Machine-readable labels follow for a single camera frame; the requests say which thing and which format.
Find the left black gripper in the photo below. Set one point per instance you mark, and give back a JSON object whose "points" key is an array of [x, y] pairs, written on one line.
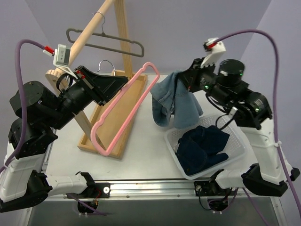
{"points": [[90, 87]]}

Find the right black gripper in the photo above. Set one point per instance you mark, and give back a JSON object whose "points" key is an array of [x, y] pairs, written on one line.
{"points": [[192, 76]]}

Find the pink hanger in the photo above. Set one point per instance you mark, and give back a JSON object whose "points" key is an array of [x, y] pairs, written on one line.
{"points": [[111, 130]]}

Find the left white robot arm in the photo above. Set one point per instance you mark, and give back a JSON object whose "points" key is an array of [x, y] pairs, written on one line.
{"points": [[38, 117]]}

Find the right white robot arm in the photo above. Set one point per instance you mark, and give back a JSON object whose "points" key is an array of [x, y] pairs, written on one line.
{"points": [[251, 112]]}

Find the wooden clothes rack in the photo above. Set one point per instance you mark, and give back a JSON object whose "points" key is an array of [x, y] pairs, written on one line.
{"points": [[121, 18]]}

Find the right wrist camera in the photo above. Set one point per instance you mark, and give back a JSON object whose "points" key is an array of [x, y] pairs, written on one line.
{"points": [[214, 51]]}

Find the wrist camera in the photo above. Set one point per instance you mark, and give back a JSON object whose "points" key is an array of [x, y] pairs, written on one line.
{"points": [[214, 51], [61, 56]]}

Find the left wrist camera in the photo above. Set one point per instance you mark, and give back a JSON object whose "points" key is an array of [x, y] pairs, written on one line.
{"points": [[61, 56]]}

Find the aluminium rail frame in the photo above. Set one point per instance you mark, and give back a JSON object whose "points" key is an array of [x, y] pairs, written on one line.
{"points": [[147, 189]]}

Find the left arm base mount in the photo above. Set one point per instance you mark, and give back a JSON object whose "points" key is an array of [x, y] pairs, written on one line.
{"points": [[88, 201]]}

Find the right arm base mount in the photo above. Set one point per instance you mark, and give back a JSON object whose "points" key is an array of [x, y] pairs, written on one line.
{"points": [[213, 198]]}

